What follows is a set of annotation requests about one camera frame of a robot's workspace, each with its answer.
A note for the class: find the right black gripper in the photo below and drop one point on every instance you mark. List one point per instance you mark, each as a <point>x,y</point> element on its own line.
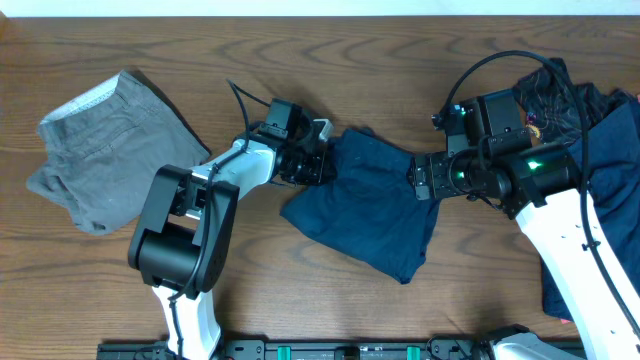
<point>442,185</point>

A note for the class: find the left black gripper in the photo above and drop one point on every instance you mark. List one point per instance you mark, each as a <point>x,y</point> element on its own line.
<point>324,161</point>

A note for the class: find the navy blue shorts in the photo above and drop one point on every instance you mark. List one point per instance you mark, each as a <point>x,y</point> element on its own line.
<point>369,211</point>

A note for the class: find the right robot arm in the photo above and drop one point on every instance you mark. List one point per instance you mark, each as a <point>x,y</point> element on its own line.
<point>541,189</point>

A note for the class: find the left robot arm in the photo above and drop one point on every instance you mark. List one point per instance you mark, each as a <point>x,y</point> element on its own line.
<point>182,237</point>

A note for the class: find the folded grey-brown shorts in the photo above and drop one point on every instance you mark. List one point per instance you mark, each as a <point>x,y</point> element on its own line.
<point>104,148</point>

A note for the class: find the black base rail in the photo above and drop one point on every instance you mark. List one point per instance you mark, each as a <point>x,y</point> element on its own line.
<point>513,342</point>

